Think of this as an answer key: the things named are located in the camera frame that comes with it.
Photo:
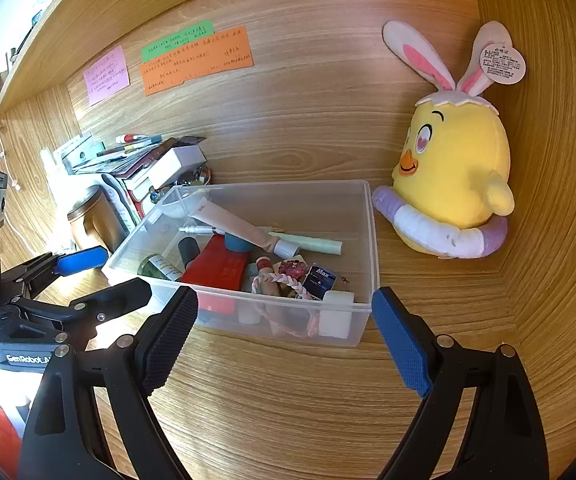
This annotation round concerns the red packet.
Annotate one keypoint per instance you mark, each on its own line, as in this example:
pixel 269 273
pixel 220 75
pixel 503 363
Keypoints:
pixel 218 270

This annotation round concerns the pink bead charm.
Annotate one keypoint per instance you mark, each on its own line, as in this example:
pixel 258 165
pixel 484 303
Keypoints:
pixel 294 267

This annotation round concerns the white cardboard box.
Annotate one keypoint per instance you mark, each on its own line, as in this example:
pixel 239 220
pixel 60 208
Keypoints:
pixel 173 165

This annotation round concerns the teal tube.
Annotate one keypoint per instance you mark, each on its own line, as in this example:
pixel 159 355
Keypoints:
pixel 235 243

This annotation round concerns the green sticky note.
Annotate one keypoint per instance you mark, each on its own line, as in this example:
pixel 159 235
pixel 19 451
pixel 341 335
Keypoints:
pixel 178 40

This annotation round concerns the white container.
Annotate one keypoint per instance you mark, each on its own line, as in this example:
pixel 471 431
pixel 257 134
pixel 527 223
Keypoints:
pixel 65 200

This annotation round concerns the pale green stick tube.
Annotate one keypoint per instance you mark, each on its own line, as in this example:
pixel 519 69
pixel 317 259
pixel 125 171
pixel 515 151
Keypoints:
pixel 318 245

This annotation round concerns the yellow chick plush toy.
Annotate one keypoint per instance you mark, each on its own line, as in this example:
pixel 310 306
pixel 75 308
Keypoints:
pixel 458 160

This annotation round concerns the white pen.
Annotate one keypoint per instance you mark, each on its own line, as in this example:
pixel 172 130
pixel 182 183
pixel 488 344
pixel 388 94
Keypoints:
pixel 200 230

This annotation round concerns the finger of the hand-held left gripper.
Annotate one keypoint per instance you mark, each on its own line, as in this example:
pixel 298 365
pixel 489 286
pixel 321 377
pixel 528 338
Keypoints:
pixel 118 295
pixel 83 260

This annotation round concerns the blue staples box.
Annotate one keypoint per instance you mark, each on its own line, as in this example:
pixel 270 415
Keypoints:
pixel 320 282

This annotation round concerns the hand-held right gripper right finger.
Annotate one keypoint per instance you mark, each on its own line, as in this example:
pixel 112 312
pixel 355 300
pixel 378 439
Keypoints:
pixel 403 342

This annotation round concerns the orange sticky note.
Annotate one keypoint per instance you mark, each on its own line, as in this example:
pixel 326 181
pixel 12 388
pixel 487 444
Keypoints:
pixel 198 65

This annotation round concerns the white mahjong tile block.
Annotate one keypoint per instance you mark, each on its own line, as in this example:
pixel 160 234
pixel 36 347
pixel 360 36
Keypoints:
pixel 335 310

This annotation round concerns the small green bottle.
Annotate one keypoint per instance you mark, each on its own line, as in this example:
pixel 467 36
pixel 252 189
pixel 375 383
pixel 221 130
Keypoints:
pixel 160 267

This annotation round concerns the cork canister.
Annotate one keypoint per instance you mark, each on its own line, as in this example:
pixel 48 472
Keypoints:
pixel 93 225

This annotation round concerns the pink sticky note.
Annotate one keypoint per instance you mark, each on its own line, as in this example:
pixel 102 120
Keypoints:
pixel 107 75

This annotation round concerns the clear plastic storage box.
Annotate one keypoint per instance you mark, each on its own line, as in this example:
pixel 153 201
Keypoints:
pixel 355 240

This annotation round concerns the stack of books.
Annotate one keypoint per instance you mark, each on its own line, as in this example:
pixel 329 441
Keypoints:
pixel 123 160

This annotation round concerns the pink beige cream tube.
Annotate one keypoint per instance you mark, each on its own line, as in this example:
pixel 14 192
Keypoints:
pixel 238 227

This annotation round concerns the dark purple tube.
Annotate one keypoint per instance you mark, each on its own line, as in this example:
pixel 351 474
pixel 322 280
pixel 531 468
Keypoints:
pixel 188 250

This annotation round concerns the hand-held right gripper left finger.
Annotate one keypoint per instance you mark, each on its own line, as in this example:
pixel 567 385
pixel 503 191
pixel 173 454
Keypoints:
pixel 168 340

